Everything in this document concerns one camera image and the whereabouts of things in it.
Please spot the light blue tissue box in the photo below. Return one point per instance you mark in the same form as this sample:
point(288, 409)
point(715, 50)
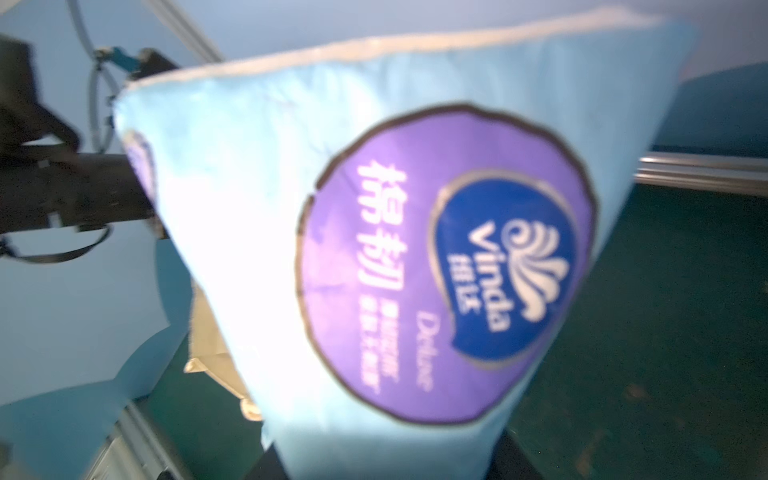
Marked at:
point(390, 231)

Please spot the cream canvas tote bag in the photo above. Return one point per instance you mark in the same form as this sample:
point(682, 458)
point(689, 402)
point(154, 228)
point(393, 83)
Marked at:
point(208, 353)

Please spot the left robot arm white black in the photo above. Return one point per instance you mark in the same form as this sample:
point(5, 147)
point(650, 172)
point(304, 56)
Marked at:
point(44, 174)

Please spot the left aluminium frame post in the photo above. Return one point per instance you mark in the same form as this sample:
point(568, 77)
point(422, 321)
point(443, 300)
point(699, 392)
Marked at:
point(177, 21)

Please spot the rear aluminium frame bar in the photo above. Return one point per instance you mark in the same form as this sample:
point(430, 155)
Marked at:
point(713, 173)

